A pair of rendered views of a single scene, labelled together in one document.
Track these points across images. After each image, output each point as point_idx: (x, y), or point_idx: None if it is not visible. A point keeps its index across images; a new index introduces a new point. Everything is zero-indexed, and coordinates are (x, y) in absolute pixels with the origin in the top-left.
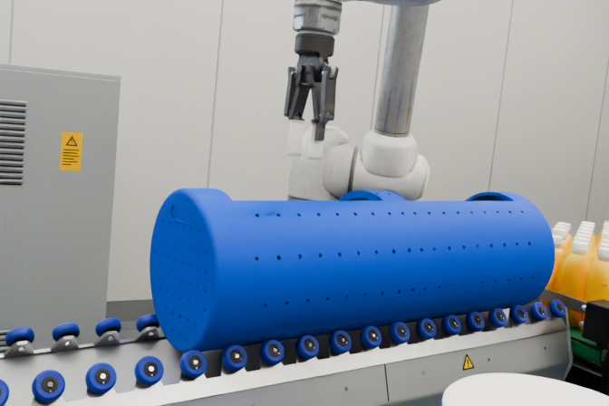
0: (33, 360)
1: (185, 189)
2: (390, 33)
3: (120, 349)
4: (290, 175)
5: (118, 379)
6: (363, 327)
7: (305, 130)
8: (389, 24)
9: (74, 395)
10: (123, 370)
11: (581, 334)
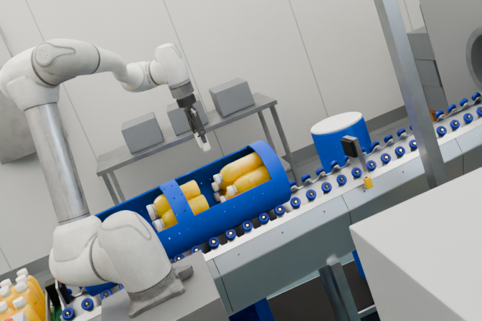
0: (338, 188)
1: (262, 140)
2: (64, 132)
3: (308, 203)
4: (163, 251)
5: (305, 192)
6: None
7: (135, 217)
8: (61, 125)
9: (316, 183)
10: (303, 195)
11: (57, 311)
